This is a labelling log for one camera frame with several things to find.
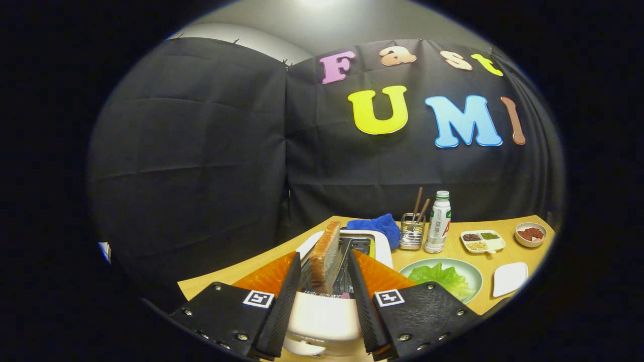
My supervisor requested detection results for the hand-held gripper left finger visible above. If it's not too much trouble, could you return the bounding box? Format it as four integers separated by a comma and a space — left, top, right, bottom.
168, 251, 302, 361

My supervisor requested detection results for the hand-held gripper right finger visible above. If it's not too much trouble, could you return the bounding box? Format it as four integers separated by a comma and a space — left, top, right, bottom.
347, 249, 482, 361

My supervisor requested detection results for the toasted bread slice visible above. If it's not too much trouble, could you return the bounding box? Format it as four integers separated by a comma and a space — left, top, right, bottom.
309, 221, 341, 288

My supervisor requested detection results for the green lettuce leaf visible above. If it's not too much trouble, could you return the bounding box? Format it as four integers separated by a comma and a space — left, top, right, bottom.
408, 262, 476, 301

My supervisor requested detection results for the white toaster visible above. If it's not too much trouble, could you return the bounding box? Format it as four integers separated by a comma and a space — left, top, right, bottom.
284, 230, 393, 356

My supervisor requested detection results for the blue cloth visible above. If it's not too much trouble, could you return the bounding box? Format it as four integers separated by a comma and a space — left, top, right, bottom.
346, 214, 401, 249

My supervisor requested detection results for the pale green round plate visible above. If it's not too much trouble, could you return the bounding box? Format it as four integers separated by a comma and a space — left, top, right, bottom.
399, 258, 484, 304

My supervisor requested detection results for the white drink bottle green cap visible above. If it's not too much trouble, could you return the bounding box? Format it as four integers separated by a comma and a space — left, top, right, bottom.
424, 191, 452, 254

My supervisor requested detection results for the white divided dish with beans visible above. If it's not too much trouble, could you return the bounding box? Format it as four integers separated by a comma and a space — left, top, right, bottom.
460, 230, 506, 254

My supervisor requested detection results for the white square plate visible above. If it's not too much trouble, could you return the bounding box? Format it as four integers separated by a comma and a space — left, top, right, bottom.
492, 262, 529, 298

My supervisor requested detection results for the white round bowl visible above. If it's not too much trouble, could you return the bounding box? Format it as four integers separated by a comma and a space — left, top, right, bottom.
515, 222, 547, 248

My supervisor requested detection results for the black backdrop cloth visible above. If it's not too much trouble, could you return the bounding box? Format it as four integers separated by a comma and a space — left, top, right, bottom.
87, 36, 565, 302

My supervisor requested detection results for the metal wire utensil holder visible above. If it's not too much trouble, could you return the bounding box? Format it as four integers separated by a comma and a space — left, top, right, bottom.
399, 213, 426, 251

